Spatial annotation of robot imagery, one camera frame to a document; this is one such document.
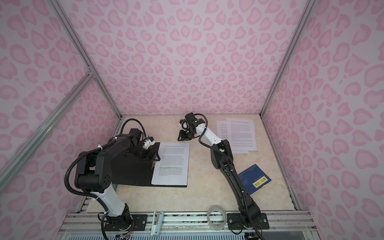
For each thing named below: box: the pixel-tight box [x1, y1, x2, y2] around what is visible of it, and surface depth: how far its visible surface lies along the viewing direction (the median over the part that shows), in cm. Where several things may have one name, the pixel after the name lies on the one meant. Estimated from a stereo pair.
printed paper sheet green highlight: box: [151, 142, 191, 186], surface depth 95 cm
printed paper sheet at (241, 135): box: [226, 118, 258, 152], surface depth 112 cm
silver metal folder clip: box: [151, 149, 161, 170], surface depth 90 cm
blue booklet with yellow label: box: [238, 163, 272, 196], surface depth 88 cm
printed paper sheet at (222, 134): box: [216, 120, 250, 154], surface depth 114 cm
